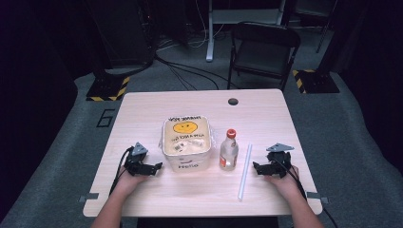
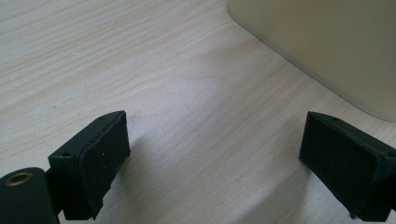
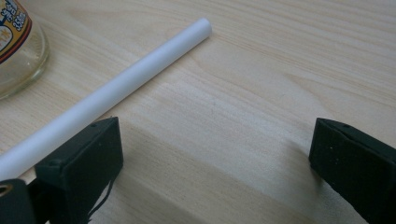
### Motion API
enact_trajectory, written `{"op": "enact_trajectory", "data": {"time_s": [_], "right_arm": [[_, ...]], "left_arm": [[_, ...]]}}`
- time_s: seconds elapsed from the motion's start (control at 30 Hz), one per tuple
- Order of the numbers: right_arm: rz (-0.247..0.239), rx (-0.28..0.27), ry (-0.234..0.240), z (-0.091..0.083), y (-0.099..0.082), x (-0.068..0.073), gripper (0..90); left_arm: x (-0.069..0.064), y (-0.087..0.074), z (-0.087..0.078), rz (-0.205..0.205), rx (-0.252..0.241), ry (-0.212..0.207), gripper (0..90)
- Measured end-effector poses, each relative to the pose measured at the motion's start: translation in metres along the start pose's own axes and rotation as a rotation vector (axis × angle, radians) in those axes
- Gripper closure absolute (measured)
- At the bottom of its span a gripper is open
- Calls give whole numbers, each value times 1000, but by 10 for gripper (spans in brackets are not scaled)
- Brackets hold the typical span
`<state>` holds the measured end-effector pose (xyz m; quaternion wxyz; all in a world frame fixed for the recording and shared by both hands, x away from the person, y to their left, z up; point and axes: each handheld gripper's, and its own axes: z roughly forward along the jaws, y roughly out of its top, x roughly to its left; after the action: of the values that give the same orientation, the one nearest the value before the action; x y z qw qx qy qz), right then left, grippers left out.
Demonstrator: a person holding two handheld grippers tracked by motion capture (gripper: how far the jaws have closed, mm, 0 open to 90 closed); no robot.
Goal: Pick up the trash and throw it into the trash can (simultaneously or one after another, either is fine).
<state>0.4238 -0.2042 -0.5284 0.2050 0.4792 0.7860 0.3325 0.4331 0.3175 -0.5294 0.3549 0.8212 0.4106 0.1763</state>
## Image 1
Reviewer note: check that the white desk frame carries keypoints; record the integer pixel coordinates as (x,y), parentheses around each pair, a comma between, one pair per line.
(210,31)

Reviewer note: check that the black stand base striped edge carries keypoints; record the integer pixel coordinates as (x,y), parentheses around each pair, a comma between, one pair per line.
(316,82)
(106,88)

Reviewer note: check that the grey metal table bracket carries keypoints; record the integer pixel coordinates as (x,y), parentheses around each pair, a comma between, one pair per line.
(316,196)
(88,197)

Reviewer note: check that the person's left hand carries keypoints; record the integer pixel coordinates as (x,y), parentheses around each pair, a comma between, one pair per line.
(130,181)

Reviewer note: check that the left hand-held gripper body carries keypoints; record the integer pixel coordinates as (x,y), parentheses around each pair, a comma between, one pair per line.
(137,164)

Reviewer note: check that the white straw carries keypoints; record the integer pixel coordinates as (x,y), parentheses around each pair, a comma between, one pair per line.
(245,172)

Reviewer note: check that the clear bottle with red cap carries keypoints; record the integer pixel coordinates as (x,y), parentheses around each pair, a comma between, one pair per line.
(228,153)

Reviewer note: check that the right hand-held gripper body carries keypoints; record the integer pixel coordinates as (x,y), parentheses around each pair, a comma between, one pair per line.
(278,163)

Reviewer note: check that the smiley print plastic bag liner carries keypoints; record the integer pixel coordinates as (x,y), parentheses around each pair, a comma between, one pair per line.
(187,134)

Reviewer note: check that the white plastic bin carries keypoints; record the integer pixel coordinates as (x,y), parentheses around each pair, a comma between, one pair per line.
(190,161)

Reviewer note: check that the person's right hand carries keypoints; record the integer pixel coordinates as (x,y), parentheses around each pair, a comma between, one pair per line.
(285,185)

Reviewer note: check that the black folding chair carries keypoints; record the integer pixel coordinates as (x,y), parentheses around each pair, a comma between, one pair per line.
(263,53)

